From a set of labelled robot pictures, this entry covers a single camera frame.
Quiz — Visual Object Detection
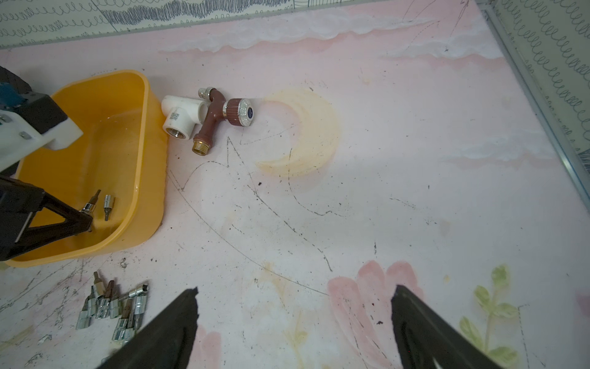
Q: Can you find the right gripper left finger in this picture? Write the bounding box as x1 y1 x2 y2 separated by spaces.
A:
99 288 199 369

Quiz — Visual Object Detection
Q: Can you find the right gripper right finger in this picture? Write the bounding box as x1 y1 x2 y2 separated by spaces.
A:
391 284 499 369

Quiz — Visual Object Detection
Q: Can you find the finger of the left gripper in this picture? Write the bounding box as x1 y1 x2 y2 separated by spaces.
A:
1 177 93 261

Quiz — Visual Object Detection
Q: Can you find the silver bit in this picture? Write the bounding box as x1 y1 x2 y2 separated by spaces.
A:
104 195 115 221
81 189 101 216

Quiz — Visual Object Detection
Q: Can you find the pile of silver bits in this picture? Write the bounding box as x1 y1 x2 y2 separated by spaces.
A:
75 271 150 344

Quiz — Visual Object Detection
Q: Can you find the yellow plastic storage box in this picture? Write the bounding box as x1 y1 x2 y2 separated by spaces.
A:
9 70 167 268

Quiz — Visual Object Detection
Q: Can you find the red and white valve fitting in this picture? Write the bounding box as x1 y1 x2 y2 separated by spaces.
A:
161 87 254 156

